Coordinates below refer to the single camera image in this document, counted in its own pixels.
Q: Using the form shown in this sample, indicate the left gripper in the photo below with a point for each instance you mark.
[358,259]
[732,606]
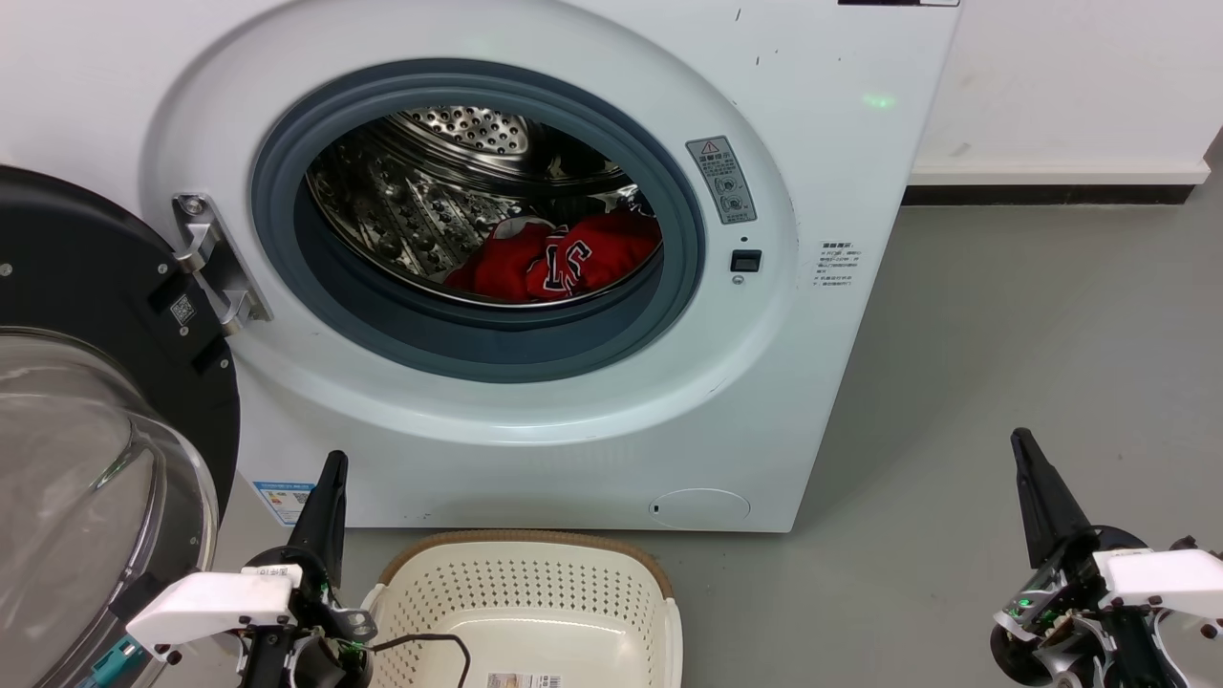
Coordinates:
[315,659]

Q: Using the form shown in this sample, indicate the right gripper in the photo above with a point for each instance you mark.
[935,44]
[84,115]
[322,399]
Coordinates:
[1061,621]

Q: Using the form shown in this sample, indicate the red basketball jersey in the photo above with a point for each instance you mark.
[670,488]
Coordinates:
[506,263]

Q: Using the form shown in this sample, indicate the cream plastic laundry basket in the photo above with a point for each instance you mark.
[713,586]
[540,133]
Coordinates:
[535,592]

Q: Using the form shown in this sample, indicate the stainless steel washing machine drum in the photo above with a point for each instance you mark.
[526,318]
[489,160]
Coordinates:
[411,210]

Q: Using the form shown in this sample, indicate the black washer door with glass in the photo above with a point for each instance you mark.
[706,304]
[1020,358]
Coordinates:
[76,258]

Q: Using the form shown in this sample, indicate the black device with white label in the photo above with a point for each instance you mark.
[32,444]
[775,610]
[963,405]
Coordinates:
[898,2]

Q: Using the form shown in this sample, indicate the blue energy label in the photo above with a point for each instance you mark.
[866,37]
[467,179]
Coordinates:
[282,502]

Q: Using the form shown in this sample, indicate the grey rubber door gasket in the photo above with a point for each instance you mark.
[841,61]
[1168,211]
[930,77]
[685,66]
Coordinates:
[478,349]

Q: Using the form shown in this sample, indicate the small QR code sticker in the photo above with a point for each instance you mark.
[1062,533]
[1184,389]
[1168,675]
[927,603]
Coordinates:
[182,311]

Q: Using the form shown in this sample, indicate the white front-load washing machine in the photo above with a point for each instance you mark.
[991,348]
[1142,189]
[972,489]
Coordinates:
[812,401]

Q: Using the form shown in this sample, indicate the silver metal door hinge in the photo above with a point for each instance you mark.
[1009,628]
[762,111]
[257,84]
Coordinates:
[222,277]

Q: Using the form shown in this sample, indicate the white text sticker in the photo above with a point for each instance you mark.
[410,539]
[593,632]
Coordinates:
[838,266]

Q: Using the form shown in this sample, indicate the white and black baseboard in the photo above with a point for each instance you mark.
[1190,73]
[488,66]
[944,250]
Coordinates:
[1051,177]

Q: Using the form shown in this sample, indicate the round white filter cover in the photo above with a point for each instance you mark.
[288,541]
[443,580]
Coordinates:
[699,508]

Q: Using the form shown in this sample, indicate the grey warning label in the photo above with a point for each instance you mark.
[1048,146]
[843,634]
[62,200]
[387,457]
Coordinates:
[721,180]

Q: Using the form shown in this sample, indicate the black right camera connector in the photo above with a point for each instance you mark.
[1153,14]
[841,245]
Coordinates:
[1185,543]

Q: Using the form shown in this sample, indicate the black and teal left camera connector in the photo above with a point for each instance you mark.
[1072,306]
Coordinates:
[115,661]

